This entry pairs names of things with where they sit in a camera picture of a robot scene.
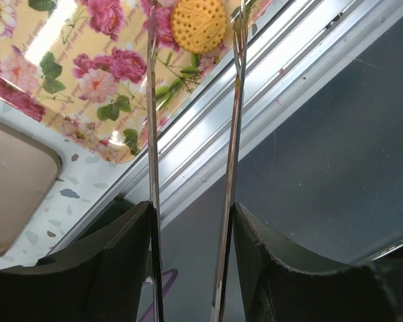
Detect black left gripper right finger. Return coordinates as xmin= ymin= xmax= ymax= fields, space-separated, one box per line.
xmin=234 ymin=204 xmax=403 ymax=321

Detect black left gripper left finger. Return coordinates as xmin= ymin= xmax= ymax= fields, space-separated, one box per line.
xmin=0 ymin=202 xmax=152 ymax=321

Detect metal tongs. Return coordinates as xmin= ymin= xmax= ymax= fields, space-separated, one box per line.
xmin=146 ymin=1 xmax=248 ymax=321

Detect gold tin lid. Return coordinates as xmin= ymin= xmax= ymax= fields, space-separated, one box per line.
xmin=0 ymin=123 xmax=62 ymax=257

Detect floral yellow tray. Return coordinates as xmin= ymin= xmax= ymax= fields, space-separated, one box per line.
xmin=0 ymin=0 xmax=276 ymax=165

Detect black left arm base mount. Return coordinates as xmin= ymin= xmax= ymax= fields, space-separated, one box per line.
xmin=36 ymin=197 xmax=134 ymax=266

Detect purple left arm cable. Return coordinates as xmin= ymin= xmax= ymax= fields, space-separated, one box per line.
xmin=136 ymin=268 xmax=179 ymax=322

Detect aluminium table rail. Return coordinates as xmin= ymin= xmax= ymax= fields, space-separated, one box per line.
xmin=46 ymin=0 xmax=403 ymax=258

